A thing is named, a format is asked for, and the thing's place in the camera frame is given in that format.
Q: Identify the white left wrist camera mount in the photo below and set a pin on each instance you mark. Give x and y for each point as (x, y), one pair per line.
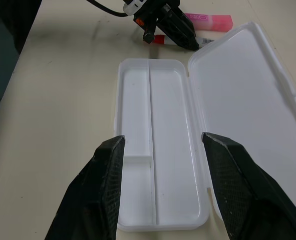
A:
(132, 6)

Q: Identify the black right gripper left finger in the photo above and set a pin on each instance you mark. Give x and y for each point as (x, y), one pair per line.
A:
(97, 190)

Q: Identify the pink highlighter marker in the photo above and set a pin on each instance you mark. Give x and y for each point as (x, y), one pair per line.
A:
(213, 22)

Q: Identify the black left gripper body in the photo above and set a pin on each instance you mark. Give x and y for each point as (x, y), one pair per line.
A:
(155, 10)

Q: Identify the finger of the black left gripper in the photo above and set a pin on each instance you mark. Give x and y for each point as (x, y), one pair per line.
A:
(149, 35)
(179, 30)

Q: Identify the red capped white marker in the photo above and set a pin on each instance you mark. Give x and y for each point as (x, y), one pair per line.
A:
(162, 40)

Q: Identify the white plastic pencil case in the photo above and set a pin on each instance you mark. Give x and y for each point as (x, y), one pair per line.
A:
(172, 140)

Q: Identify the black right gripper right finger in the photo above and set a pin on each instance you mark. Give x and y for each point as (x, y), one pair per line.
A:
(240, 190)

